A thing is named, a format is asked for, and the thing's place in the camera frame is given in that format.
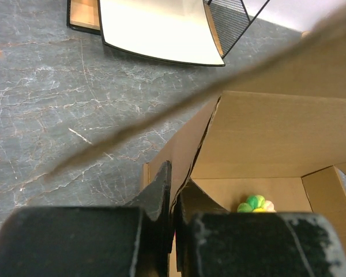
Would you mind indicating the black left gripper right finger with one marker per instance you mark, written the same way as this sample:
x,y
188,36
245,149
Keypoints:
x,y
211,241

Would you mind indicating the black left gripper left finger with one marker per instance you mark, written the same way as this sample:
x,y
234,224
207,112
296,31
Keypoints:
x,y
133,239

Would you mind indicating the rainbow flower toy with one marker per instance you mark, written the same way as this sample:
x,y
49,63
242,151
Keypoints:
x,y
256,203

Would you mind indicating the brown cardboard box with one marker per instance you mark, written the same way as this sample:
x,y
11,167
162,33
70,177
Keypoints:
x,y
277,129

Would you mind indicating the white tray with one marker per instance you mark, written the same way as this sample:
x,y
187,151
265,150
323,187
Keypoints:
x,y
176,31

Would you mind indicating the black wire wooden shelf rack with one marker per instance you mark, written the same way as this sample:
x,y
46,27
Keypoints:
x,y
230,20

